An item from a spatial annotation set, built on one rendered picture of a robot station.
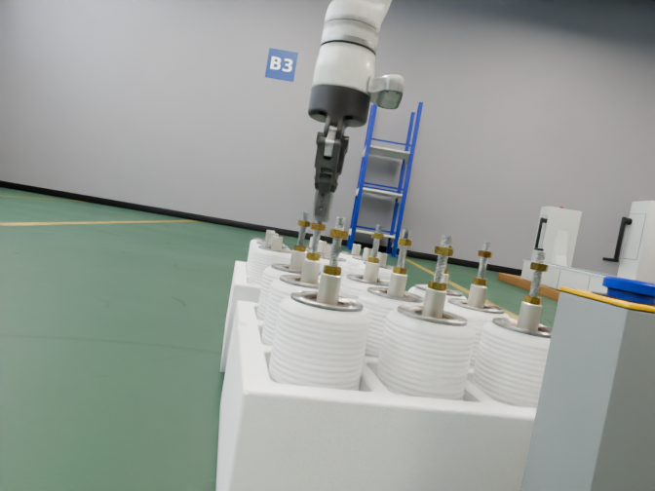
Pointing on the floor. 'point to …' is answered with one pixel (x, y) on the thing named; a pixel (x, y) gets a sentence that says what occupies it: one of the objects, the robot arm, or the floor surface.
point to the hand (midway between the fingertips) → (322, 206)
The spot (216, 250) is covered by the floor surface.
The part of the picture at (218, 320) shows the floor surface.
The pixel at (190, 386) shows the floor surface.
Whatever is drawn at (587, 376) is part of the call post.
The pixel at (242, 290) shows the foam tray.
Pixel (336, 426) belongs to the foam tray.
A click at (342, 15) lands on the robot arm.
